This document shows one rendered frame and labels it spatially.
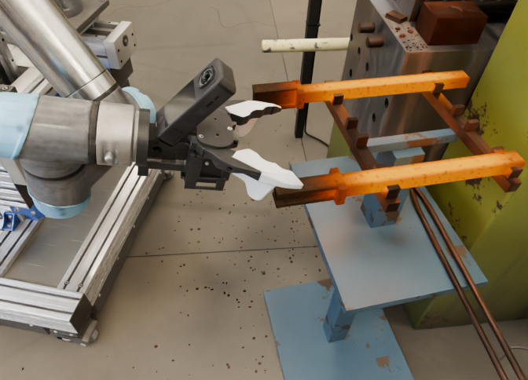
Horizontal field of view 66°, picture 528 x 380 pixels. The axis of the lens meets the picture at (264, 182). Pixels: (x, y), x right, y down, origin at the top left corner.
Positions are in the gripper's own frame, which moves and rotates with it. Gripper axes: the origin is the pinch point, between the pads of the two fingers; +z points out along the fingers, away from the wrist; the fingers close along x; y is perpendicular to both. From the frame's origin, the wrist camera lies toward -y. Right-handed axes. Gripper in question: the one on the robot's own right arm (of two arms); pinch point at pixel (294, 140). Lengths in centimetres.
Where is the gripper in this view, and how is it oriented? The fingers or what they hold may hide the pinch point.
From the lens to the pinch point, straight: 54.6
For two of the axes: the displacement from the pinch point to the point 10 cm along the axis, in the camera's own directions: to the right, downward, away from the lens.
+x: 1.5, 7.5, -6.4
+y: -2.7, 6.6, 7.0
